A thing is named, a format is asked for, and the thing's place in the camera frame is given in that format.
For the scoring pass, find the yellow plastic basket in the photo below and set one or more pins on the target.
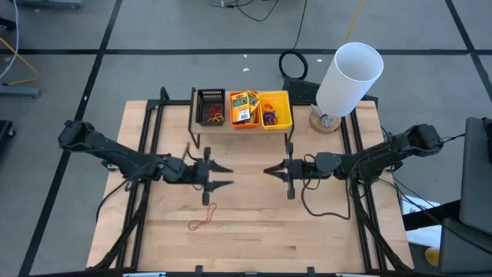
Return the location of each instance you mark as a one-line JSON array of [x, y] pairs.
[[284, 111]]

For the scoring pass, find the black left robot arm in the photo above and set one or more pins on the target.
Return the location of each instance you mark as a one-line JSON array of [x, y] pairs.
[[115, 154]]

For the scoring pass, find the red piece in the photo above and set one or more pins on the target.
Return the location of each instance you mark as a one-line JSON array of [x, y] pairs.
[[265, 105]]

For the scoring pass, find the silver aluminium bar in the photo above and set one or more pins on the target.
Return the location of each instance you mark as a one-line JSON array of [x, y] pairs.
[[351, 275], [144, 274]]

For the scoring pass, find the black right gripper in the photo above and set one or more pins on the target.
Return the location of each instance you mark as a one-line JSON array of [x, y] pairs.
[[301, 169]]

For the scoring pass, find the white sheet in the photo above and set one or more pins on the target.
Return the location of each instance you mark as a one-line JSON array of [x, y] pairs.
[[419, 236]]

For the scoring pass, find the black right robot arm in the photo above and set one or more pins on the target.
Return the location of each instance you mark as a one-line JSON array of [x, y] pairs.
[[384, 154]]

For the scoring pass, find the black floor object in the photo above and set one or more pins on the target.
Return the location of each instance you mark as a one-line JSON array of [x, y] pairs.
[[5, 129]]

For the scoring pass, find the black table edge clamp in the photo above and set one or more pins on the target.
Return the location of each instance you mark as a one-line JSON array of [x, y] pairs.
[[199, 269], [310, 270]]

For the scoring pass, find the grey box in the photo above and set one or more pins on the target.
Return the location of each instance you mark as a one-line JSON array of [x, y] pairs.
[[461, 250]]

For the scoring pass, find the yellow round object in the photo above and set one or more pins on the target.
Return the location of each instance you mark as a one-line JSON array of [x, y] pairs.
[[433, 257]]

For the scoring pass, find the orange plastic basket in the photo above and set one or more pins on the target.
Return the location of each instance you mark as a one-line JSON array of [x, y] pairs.
[[232, 119]]

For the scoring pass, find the black plastic basket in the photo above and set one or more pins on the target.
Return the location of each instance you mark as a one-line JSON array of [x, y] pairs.
[[200, 115]]

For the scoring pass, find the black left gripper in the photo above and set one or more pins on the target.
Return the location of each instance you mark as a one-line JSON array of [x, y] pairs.
[[200, 173]]

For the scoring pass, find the yellow rubber band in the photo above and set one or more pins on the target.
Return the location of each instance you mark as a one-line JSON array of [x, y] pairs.
[[217, 120]]

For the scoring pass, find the grey stand foot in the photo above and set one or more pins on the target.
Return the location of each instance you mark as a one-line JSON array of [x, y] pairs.
[[19, 91], [46, 4]]

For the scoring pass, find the black bar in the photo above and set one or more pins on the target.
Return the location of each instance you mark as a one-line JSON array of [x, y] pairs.
[[423, 219]]

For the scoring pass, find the large grey cabinet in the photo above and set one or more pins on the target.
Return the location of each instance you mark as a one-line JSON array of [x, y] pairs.
[[476, 173]]

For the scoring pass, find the black metal table frame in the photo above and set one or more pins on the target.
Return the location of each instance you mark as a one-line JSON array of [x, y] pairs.
[[169, 102]]

